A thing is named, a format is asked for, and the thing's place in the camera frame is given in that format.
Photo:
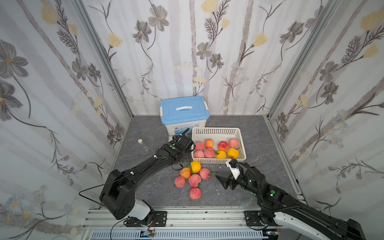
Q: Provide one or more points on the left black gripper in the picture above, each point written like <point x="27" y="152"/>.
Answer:
<point x="184" y="148"/>

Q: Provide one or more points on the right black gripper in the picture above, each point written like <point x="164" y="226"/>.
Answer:
<point x="231" y="180"/>

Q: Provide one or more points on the pink peach top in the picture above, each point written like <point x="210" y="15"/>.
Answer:
<point x="199" y="154"/>

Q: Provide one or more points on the orange pink peach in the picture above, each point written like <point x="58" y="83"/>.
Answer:
<point x="209" y="143"/>

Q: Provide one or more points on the pink peach second row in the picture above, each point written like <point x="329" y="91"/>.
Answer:
<point x="209" y="153"/>

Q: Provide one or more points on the white perforated plastic basket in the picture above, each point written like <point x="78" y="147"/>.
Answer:
<point x="218" y="135"/>

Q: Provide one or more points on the orange red peach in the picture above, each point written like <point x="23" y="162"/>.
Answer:
<point x="223" y="146"/>

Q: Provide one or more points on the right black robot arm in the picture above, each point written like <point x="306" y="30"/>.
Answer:
<point x="282" y="209"/>

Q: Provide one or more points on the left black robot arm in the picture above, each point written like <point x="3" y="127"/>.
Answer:
<point x="119" y="192"/>

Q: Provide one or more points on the blue lid storage box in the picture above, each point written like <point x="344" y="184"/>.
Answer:
<point x="184" y="113"/>

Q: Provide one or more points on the pink peach bottom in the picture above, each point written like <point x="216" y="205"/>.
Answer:
<point x="195" y="193"/>

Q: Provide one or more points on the small glass flask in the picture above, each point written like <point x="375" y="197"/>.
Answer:
<point x="143" y="147"/>

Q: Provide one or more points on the small green circuit board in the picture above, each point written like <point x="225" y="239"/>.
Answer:
<point x="147" y="234"/>

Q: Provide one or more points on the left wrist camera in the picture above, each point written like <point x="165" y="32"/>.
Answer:
<point x="177" y="137"/>

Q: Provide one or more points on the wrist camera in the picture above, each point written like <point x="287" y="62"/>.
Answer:
<point x="233" y="166"/>
<point x="177" y="137"/>

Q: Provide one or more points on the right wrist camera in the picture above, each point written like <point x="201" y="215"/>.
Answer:
<point x="233" y="166"/>

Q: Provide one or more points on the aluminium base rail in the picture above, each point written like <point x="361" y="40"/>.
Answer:
<point x="186" y="223"/>

